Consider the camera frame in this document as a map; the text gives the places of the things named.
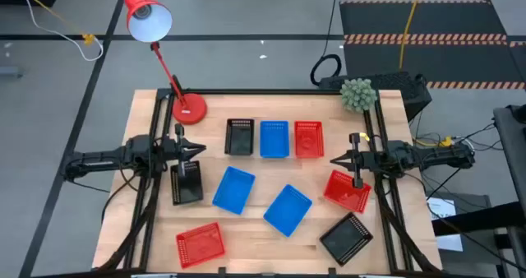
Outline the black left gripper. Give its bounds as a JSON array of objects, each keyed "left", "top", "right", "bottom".
[{"left": 164, "top": 123, "right": 207, "bottom": 178}]

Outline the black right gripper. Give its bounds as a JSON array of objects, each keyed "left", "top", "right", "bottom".
[{"left": 330, "top": 132, "right": 375, "bottom": 189}]

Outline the red plastic basket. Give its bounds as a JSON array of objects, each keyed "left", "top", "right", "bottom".
[
  {"left": 322, "top": 169, "right": 373, "bottom": 215},
  {"left": 175, "top": 221, "right": 227, "bottom": 270},
  {"left": 293, "top": 120, "right": 325, "bottom": 160}
]

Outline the black plastic basket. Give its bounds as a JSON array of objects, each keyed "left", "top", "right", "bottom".
[
  {"left": 169, "top": 160, "right": 205, "bottom": 206},
  {"left": 224, "top": 118, "right": 256, "bottom": 156},
  {"left": 319, "top": 211, "right": 375, "bottom": 267}
]

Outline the blue plastic basket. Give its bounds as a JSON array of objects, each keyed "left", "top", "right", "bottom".
[
  {"left": 211, "top": 165, "right": 256, "bottom": 216},
  {"left": 259, "top": 120, "right": 291, "bottom": 160},
  {"left": 262, "top": 183, "right": 314, "bottom": 239}
]

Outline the red desk lamp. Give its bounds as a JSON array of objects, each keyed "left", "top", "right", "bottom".
[{"left": 123, "top": 0, "right": 208, "bottom": 126}]

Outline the green artificial plant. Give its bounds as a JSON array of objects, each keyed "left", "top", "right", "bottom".
[{"left": 339, "top": 78, "right": 378, "bottom": 114}]

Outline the black computer case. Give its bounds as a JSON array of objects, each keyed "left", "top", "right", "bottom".
[{"left": 318, "top": 71, "right": 433, "bottom": 123}]

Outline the white paper sheet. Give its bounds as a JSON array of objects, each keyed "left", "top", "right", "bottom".
[{"left": 427, "top": 197, "right": 464, "bottom": 253}]

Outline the black hazard-striped floor mat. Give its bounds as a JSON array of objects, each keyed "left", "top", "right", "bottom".
[{"left": 339, "top": 0, "right": 526, "bottom": 90}]

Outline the black side desk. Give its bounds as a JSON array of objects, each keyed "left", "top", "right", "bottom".
[{"left": 492, "top": 104, "right": 526, "bottom": 213}]

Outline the grey floor object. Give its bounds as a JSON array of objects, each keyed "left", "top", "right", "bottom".
[{"left": 0, "top": 66, "right": 24, "bottom": 79}]

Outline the black coiled floor cable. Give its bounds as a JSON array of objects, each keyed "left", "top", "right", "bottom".
[{"left": 309, "top": 0, "right": 343, "bottom": 87}]

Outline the yellow plug cable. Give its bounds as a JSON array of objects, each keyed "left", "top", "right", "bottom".
[{"left": 413, "top": 136, "right": 454, "bottom": 148}]

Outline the white floor cable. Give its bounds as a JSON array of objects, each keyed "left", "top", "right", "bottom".
[{"left": 18, "top": 0, "right": 104, "bottom": 63}]

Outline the yellow cable with connector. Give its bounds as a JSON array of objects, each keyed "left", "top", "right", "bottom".
[{"left": 11, "top": 0, "right": 96, "bottom": 47}]

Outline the yellow floor cable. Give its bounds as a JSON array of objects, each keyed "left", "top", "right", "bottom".
[{"left": 398, "top": 0, "right": 427, "bottom": 72}]

